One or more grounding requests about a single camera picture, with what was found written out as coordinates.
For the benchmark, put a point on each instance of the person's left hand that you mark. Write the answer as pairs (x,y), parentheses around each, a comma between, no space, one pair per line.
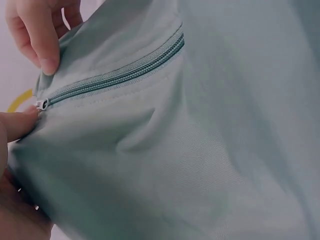
(12,200)

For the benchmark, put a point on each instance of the person's right hand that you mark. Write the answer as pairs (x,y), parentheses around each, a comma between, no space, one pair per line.
(32,27)

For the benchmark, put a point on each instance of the person's right fingers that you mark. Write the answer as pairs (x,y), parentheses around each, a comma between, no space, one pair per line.
(46,50)

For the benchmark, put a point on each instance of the grey-green zippered fabric bag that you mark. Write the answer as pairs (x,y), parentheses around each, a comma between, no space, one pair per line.
(175,150)

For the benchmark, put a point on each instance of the yellow curved strip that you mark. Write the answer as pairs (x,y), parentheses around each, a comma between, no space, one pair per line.
(18,101)

